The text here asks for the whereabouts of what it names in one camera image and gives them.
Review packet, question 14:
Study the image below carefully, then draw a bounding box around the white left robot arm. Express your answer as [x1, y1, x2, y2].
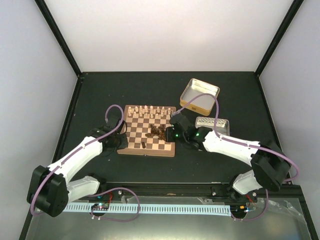
[26, 117, 128, 217]

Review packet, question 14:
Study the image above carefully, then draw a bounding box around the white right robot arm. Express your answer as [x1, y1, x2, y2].
[164, 113, 291, 202]

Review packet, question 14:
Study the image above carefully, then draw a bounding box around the pile of dark pieces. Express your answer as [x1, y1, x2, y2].
[145, 124, 166, 140]

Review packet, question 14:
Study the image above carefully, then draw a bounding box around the wooden chess board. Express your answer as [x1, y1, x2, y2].
[117, 105, 177, 157]

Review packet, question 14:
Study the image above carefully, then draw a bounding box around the left controller circuit board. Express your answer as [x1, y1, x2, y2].
[91, 203, 109, 211]

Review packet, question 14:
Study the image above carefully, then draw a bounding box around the controller circuit board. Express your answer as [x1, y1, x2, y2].
[91, 203, 109, 211]
[230, 205, 250, 213]

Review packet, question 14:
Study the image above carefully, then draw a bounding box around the right controller circuit board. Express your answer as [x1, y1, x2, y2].
[230, 205, 250, 213]

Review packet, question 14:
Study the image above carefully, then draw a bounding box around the gold square tin box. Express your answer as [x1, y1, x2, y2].
[179, 78, 220, 116]

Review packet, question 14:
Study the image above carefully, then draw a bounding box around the silver patterned tin lid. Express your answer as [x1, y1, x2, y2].
[195, 116, 230, 136]

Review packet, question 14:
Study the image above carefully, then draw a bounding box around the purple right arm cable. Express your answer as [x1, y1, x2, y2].
[172, 92, 301, 222]

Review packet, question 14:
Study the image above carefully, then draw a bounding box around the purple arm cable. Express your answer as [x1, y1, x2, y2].
[172, 92, 301, 222]
[29, 104, 125, 216]

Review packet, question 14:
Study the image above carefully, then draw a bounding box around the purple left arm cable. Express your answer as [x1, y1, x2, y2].
[29, 104, 125, 216]

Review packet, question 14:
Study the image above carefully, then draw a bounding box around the white slotted cable duct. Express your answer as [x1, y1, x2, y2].
[63, 202, 231, 217]

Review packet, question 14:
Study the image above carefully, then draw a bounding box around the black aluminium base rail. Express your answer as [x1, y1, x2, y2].
[32, 181, 305, 203]

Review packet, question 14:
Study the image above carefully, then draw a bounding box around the left black frame post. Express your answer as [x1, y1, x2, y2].
[34, 0, 82, 77]

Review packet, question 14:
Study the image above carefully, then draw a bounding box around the black frame post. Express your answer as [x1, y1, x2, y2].
[254, 0, 304, 77]
[34, 0, 82, 77]

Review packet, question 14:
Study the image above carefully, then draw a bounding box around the right black frame post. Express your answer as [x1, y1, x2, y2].
[254, 0, 304, 77]

